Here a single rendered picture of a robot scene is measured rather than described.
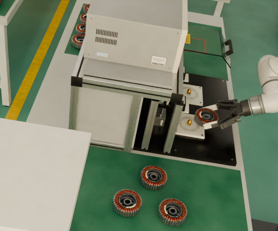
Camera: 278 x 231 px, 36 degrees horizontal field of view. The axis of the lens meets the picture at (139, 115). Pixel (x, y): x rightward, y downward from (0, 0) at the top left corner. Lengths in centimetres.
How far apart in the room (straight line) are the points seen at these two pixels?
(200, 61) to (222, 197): 100
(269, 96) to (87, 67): 81
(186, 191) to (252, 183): 126
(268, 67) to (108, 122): 77
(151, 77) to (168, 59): 10
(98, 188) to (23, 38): 243
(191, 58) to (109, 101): 96
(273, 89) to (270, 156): 134
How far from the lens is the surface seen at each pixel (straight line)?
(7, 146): 128
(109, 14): 170
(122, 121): 181
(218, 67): 259
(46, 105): 211
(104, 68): 174
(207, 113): 208
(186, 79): 218
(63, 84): 224
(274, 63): 203
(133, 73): 174
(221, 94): 234
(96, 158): 187
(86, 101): 177
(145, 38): 171
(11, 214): 113
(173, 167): 190
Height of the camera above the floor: 213
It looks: 41 degrees down
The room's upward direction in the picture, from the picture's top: 11 degrees clockwise
